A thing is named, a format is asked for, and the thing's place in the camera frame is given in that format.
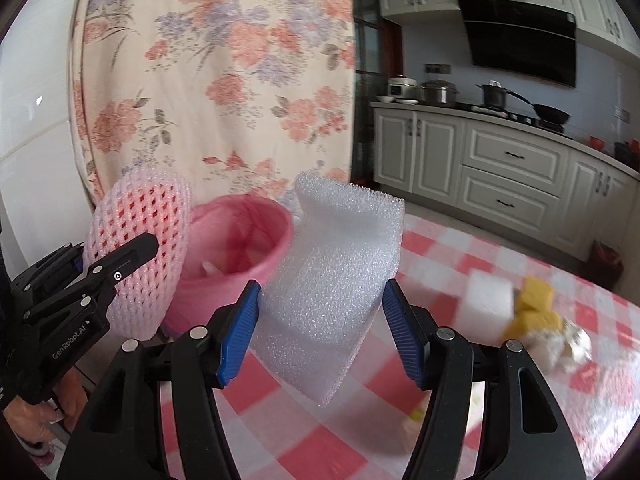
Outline black frying pan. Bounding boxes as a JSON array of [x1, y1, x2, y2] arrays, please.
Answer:
[[530, 102, 572, 128]]

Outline small white tissue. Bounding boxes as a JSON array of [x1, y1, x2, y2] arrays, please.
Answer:
[[530, 330, 571, 373]]

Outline yellow sponge piece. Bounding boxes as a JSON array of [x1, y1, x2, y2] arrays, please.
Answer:
[[502, 309, 562, 342], [515, 277, 556, 313]]

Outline rectangular white foam block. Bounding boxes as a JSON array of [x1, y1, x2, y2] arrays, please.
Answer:
[[459, 269, 516, 343]]

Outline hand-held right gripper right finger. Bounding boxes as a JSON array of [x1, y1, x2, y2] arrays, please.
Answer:
[[382, 278, 583, 480]]

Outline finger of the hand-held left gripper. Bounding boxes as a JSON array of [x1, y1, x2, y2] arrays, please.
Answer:
[[84, 232, 160, 307], [11, 242, 86, 307]]

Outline white paper wrapper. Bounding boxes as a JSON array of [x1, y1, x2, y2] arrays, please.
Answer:
[[560, 322, 593, 363]]

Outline black casserole pot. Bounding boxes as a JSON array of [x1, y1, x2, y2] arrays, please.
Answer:
[[614, 141, 640, 167]]

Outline white rice cooker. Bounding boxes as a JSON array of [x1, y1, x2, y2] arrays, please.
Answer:
[[387, 76, 420, 101]]

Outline black range hood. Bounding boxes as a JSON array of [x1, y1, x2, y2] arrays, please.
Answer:
[[457, 0, 578, 88]]

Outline pink foam fruit net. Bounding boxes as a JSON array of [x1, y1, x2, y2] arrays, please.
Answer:
[[82, 167, 193, 341]]

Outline floral cloth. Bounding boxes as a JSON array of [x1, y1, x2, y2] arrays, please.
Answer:
[[70, 0, 358, 221]]

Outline pink-lined trash bin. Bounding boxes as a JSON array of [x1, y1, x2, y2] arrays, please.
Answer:
[[160, 195, 296, 342]]

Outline brown glass door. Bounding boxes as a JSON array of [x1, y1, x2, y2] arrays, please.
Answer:
[[350, 0, 403, 186]]

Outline black lidded pot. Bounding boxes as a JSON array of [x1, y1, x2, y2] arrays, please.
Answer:
[[476, 80, 533, 111]]

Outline person's left hand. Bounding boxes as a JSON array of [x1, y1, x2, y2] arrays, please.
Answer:
[[2, 390, 68, 442]]

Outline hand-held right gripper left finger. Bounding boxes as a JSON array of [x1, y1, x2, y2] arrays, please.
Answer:
[[57, 280, 263, 480]]

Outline cream lower cabinets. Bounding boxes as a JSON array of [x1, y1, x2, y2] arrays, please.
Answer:
[[370, 102, 640, 291]]

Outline red floor basket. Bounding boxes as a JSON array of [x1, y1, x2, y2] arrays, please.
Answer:
[[590, 240, 626, 288]]

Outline steel pressure cooker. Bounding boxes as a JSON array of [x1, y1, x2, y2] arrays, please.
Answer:
[[420, 79, 458, 106]]

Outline black gas stove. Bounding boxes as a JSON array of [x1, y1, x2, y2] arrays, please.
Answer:
[[457, 102, 576, 136]]

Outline red checkered tablecloth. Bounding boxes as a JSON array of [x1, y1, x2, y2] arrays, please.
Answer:
[[212, 212, 640, 480]]

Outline notched white foam block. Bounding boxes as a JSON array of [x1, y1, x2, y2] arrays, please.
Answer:
[[248, 171, 406, 408]]

